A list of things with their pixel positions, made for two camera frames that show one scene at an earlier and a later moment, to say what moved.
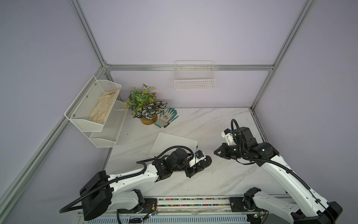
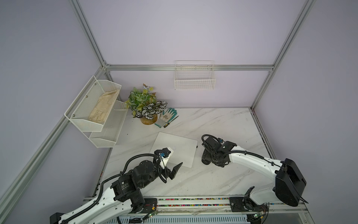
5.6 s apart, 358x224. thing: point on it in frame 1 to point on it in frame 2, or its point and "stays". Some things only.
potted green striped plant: (145, 105) stays
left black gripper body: (189, 171) to (165, 171)
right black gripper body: (232, 151) to (211, 156)
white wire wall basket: (194, 75) stays
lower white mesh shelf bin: (107, 137) stays
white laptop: (162, 141) stays
